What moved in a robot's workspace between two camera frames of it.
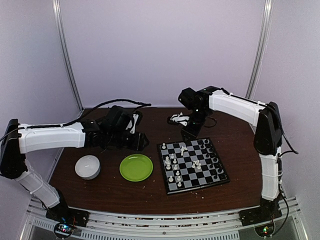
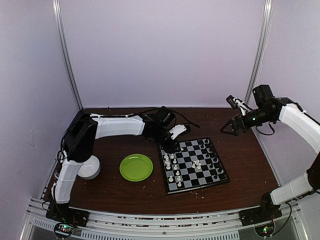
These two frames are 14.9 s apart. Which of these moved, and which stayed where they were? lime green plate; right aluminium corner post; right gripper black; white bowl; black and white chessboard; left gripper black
Moved: left gripper black; right gripper black
Stayed: lime green plate; white bowl; right aluminium corner post; black and white chessboard
